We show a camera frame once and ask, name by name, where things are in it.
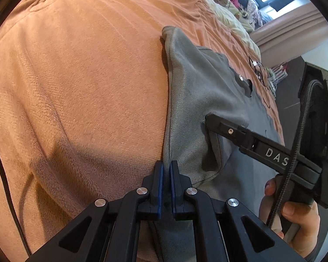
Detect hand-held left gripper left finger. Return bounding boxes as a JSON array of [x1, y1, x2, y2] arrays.
[[24, 160, 164, 262]]

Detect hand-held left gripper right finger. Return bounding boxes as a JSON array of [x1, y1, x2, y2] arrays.
[[169, 160, 304, 262]]

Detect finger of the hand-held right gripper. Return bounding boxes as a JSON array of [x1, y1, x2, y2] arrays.
[[204, 114, 259, 155]]

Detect gray t-shirt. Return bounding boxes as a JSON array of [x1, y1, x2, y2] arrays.
[[153, 26, 286, 262]]

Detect person's right hand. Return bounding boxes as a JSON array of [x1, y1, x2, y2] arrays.
[[258, 176, 321, 258]]

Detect white drawer unit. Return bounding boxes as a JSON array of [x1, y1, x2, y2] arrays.
[[267, 62, 288, 97]]

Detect beige curtain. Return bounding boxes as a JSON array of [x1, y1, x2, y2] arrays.
[[251, 4, 328, 60]]

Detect cream printed bedding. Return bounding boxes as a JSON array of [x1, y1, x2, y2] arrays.
[[186, 0, 261, 58]]

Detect floral cloth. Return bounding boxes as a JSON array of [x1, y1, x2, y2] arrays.
[[235, 0, 263, 30]]

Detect orange blanket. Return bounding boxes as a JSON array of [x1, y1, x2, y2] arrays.
[[0, 0, 285, 262]]

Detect black braided cable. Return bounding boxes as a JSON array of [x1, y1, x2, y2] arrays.
[[269, 79, 321, 228], [0, 135, 32, 257]]

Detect tangled black cables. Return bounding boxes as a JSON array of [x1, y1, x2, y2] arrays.
[[248, 57, 274, 107]]

